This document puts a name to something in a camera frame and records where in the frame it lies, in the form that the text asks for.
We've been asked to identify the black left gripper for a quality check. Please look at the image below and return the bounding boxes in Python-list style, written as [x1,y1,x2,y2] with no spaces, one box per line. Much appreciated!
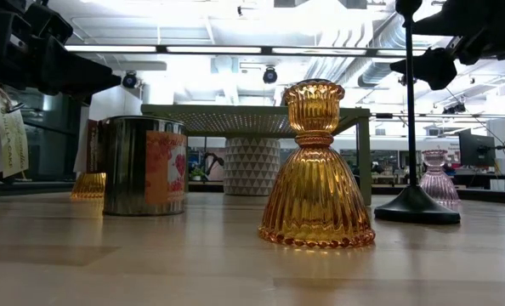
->
[0,0,122,105]

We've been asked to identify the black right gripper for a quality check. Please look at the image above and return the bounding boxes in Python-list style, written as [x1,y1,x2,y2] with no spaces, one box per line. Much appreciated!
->
[390,0,498,91]

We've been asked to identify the amber glass candle holder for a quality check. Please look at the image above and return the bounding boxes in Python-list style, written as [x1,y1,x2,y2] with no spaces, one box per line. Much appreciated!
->
[69,171,107,201]
[258,79,377,250]

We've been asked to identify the pink glass candle holder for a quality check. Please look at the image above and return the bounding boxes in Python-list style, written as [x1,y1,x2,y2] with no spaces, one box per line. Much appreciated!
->
[418,149,462,206]

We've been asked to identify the candle tin red heart label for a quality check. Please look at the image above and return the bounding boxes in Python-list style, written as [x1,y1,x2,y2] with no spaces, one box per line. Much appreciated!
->
[85,114,189,217]

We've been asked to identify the black tall candlestick holder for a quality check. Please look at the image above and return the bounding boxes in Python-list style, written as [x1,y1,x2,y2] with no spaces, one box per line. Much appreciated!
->
[373,0,462,226]

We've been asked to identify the black ceiling spot lamp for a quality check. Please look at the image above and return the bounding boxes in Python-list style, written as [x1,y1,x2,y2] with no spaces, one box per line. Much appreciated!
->
[262,66,279,85]
[122,71,139,90]

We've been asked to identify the black computer monitor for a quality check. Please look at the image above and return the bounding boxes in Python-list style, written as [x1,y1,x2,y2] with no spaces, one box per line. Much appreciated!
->
[457,128,497,168]

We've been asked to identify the overhead light bar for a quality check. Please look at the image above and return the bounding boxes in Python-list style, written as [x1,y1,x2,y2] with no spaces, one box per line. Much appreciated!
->
[63,43,505,60]

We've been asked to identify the white geometric plant pot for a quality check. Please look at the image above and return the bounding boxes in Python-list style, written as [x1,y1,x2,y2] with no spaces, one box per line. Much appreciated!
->
[223,136,282,197]

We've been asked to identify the black aluminium table frame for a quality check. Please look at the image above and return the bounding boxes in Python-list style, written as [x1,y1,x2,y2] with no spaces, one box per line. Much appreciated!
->
[0,180,505,206]

